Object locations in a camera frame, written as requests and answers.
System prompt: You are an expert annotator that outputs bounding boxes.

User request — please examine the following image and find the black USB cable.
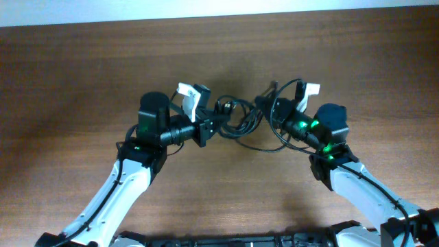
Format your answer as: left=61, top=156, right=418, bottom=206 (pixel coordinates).
left=214, top=80, right=313, bottom=154

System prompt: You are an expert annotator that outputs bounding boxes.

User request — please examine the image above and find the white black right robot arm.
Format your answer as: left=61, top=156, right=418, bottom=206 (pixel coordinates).
left=256, top=96, right=438, bottom=246

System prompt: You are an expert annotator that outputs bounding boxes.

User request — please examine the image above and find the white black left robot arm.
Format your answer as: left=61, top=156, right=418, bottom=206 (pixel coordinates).
left=36, top=89, right=233, bottom=247

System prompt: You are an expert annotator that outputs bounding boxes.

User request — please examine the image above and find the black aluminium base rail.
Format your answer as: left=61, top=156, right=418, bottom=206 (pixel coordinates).
left=110, top=220, right=381, bottom=247

